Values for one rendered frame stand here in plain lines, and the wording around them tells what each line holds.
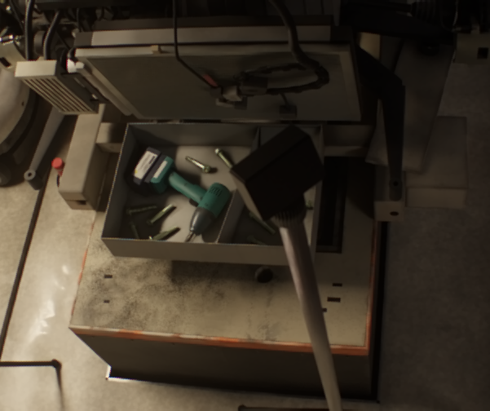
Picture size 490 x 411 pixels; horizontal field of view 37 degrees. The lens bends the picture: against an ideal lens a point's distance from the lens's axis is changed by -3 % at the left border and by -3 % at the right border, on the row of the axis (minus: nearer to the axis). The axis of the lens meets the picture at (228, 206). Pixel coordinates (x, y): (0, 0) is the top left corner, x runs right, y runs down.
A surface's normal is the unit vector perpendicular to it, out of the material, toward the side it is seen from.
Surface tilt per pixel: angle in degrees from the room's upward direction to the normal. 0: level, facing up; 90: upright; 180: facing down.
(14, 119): 90
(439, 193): 90
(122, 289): 0
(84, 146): 0
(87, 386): 0
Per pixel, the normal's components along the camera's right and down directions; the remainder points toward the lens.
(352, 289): -0.18, -0.48
